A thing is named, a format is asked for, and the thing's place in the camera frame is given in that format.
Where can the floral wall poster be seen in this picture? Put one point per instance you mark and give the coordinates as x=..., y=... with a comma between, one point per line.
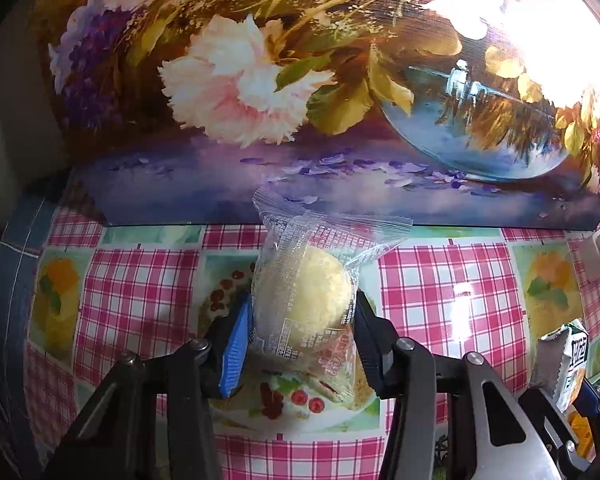
x=230, y=85

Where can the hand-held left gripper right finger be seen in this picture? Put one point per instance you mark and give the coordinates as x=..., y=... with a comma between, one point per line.
x=367, y=345

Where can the green white biscuit packet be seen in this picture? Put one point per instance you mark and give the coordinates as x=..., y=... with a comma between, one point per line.
x=572, y=355

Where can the round yellow cake clear wrapper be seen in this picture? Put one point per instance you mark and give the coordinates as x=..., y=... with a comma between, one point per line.
x=305, y=290

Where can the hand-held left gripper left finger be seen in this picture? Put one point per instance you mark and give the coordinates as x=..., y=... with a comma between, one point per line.
x=237, y=345

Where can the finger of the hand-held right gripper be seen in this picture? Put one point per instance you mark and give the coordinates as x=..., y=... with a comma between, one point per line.
x=592, y=400
x=540, y=410

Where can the pink checkered printed tablecloth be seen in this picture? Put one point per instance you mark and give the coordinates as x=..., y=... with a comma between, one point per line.
x=140, y=285

